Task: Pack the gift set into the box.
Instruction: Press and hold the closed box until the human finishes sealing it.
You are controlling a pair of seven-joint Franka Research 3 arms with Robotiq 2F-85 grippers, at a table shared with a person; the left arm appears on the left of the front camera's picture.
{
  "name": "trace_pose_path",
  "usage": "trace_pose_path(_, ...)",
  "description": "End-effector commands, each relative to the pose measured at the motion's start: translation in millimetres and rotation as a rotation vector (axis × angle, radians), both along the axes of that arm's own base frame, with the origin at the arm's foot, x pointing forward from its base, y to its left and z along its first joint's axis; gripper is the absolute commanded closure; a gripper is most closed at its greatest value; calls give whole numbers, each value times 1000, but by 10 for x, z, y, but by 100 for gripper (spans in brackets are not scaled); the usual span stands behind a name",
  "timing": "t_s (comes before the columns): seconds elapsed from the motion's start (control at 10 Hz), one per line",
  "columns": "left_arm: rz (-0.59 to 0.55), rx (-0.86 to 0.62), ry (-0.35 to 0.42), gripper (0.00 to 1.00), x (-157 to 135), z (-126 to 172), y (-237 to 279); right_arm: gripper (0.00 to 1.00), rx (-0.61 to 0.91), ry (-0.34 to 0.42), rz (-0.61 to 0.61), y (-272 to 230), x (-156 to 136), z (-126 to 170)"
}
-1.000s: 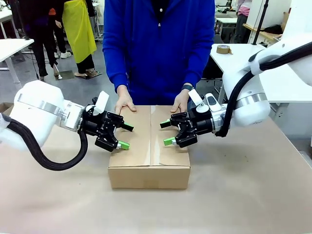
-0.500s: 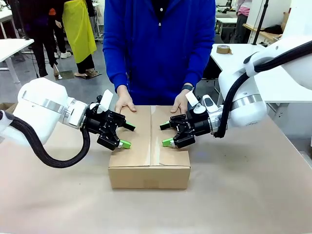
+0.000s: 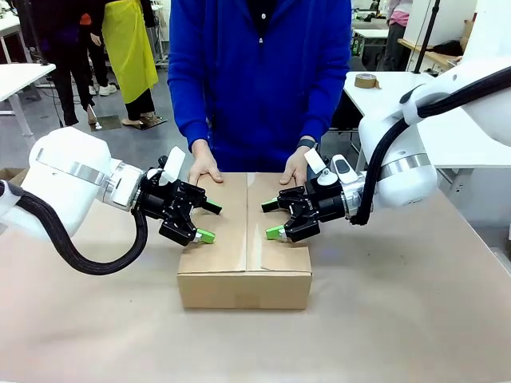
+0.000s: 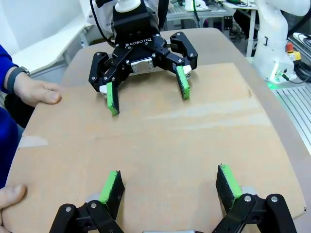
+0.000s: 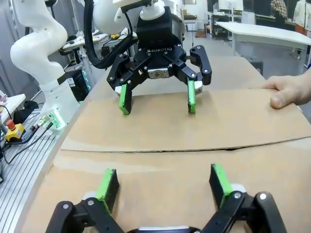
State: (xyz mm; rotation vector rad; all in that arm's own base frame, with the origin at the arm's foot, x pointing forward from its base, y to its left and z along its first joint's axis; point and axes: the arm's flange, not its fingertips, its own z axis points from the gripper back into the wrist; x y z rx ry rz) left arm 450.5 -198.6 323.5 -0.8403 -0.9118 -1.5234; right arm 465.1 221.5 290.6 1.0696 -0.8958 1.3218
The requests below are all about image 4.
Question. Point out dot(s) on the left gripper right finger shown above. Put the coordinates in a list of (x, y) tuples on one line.
[(245, 213)]

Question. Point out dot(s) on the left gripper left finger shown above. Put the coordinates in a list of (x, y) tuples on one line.
[(109, 201)]

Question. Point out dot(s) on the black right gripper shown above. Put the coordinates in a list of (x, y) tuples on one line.
[(136, 31)]

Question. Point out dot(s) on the brown cardboard box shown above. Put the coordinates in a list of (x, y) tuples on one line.
[(155, 136)]

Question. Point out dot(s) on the left forearm in blue sleeve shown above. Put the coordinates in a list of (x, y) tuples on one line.
[(6, 68)]

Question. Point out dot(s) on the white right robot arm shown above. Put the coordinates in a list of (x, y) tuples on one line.
[(269, 31)]

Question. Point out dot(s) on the person's right hand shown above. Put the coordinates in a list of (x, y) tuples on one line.
[(11, 199)]

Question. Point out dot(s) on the person's left hand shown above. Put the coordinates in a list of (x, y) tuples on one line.
[(36, 92)]

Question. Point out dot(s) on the white curved shelf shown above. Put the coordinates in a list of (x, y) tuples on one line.
[(48, 48)]

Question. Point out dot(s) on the person in blue coat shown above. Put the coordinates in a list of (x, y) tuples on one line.
[(8, 145)]

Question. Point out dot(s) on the grey wristwatch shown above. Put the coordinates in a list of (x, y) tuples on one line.
[(25, 71)]

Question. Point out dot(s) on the red emergency stop button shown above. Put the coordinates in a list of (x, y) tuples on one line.
[(292, 49)]

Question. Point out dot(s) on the aluminium profile frame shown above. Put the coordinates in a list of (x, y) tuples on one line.
[(296, 109)]

